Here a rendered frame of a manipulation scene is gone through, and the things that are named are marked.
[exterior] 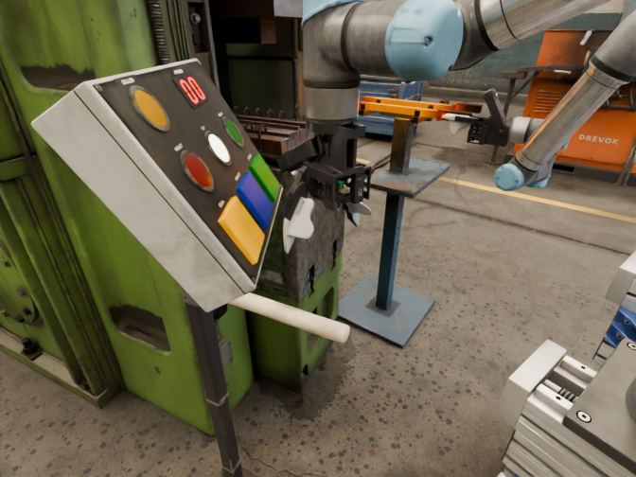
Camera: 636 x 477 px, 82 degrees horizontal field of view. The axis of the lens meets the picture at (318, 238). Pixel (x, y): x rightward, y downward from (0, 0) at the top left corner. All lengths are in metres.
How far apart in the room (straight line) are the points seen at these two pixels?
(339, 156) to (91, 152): 0.29
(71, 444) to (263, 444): 0.66
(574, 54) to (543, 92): 0.36
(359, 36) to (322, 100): 0.09
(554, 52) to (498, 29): 3.83
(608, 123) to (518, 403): 3.82
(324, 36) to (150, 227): 0.30
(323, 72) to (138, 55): 0.47
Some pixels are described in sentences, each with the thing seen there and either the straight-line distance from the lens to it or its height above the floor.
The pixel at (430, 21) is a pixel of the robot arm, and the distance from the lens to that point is 0.41.
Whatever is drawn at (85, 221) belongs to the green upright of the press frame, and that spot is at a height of 0.75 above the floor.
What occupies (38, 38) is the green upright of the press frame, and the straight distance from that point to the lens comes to 1.17.
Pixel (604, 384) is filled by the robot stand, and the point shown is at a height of 0.82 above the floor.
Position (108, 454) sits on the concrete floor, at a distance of 1.59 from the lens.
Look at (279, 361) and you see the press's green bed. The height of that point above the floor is 0.14.
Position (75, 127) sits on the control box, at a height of 1.16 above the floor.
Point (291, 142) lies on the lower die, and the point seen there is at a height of 0.96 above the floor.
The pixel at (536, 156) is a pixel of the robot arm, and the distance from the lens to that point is 1.13.
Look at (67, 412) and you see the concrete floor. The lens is 1.78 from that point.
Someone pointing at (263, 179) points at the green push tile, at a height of 1.01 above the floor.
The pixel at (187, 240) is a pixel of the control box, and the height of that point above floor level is 1.03.
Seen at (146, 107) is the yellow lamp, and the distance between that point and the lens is 0.47.
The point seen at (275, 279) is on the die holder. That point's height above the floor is 0.52.
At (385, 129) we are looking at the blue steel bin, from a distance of 4.85.
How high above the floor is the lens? 1.24
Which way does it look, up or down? 30 degrees down
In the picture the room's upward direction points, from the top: straight up
